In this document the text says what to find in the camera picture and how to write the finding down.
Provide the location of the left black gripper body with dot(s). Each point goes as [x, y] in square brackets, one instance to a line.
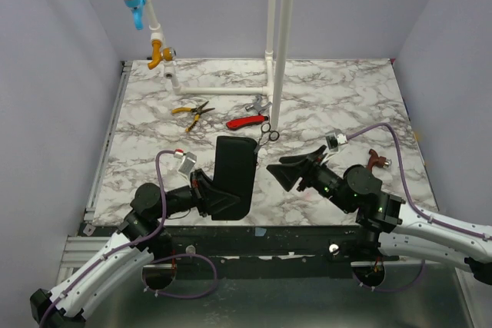
[194, 188]

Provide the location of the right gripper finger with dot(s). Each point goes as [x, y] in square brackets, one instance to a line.
[287, 175]
[311, 159]

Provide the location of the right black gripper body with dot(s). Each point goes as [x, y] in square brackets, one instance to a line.
[306, 174]

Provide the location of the black fabric tool case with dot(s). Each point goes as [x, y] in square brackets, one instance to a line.
[234, 172]

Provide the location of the silver thinning scissors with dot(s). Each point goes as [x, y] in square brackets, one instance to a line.
[268, 134]

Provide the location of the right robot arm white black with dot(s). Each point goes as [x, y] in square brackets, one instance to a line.
[395, 227]

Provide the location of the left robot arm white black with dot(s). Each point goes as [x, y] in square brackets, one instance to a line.
[139, 240]

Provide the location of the brown faucet tap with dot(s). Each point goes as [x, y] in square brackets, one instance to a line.
[375, 160]

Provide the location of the red utility knife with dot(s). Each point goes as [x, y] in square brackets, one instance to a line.
[244, 122]

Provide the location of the orange faucet tap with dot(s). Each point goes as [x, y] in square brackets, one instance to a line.
[160, 54]

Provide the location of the blue faucet tap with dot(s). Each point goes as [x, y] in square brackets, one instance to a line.
[137, 9]

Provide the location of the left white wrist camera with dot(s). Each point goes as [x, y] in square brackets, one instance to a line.
[187, 162]

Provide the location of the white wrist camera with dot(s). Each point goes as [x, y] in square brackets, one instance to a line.
[187, 162]
[335, 139]

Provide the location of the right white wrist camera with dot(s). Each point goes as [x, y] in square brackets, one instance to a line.
[335, 139]

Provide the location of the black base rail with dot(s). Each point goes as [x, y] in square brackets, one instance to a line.
[259, 253]

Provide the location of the yellow handled pliers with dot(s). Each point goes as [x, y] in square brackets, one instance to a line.
[196, 111]

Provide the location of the white PVC pipe frame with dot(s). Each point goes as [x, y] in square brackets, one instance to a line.
[275, 58]

